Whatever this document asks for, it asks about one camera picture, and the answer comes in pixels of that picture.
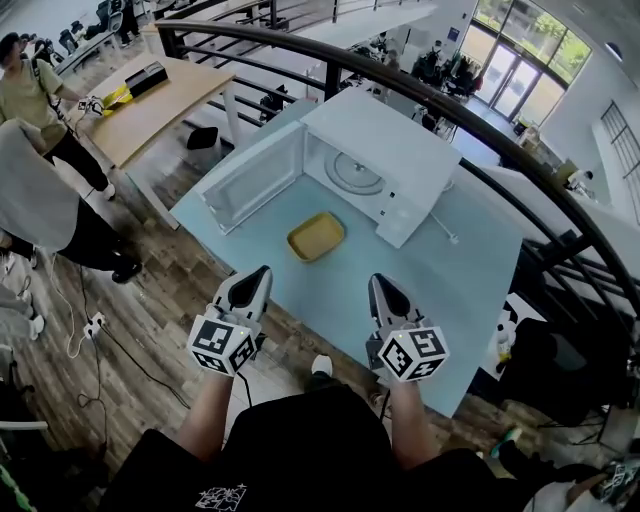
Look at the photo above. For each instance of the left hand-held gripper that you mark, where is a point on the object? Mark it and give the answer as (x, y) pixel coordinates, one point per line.
(220, 342)

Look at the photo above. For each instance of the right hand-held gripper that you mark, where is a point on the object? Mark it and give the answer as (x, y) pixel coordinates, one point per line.
(412, 352)

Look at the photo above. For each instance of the yellow food container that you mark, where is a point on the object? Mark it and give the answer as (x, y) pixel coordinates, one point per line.
(316, 237)

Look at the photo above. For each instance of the white microwave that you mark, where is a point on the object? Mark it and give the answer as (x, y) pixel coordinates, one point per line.
(380, 145)

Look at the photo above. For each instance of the person's left forearm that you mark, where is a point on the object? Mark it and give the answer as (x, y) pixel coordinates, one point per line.
(207, 417)

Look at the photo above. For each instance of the person's right forearm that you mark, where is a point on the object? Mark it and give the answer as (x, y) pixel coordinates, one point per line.
(410, 425)

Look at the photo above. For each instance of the glass microwave turntable plate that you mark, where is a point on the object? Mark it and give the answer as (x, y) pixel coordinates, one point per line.
(356, 172)

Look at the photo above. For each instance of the person's white shoe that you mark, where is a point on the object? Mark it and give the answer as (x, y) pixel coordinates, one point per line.
(321, 365)

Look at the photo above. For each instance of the black and white plush toy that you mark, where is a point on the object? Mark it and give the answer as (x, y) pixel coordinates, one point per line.
(505, 335)

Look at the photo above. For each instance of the white power strip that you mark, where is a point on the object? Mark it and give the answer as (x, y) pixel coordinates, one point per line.
(94, 324)

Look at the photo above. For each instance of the black waste bin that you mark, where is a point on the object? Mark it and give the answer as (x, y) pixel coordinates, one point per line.
(202, 138)

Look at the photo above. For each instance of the black bag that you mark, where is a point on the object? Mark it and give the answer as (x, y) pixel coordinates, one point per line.
(550, 365)

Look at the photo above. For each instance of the person's black clothing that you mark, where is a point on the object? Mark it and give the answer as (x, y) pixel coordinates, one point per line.
(310, 460)

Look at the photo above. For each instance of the black metal railing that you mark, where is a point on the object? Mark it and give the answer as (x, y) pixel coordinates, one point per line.
(500, 135)

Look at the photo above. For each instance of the wooden desk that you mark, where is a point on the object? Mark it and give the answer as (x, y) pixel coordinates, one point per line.
(150, 115)

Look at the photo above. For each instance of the yellow packet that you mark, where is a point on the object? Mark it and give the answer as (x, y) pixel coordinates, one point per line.
(117, 97)

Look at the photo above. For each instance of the black box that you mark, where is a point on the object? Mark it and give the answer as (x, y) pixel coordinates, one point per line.
(146, 77)

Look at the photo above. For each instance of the glass entrance door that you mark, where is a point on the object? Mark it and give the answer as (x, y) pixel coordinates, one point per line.
(515, 85)

